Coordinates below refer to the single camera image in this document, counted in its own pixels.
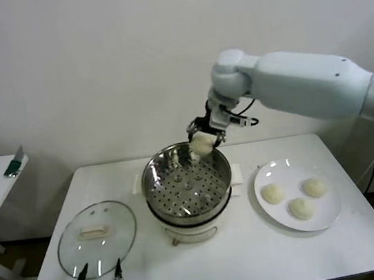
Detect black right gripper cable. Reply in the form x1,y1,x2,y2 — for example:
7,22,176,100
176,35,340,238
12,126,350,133
228,97,262,130

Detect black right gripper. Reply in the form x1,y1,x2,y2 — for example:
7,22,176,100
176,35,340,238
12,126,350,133
183,97,237,153

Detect white round plate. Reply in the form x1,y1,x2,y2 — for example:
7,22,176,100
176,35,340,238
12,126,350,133
246,151,346,240

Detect perforated steel steamer basket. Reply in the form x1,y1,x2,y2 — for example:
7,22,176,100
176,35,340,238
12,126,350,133
126,135,247,228

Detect white steamed baozi bun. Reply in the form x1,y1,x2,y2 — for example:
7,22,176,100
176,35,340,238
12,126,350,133
300,176,329,200
287,194,316,222
260,181,286,206
188,130,219,159

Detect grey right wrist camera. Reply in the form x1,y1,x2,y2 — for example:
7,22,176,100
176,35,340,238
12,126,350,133
227,110,253,130

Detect glass lid with cream handle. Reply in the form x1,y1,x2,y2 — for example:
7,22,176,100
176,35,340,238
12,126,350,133
50,197,144,280

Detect white electric cooker base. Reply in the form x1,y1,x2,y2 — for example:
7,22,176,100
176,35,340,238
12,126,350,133
146,183,247,250

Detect green handled scraper tool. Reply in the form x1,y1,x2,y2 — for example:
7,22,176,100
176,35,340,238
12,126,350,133
0,146,28,180

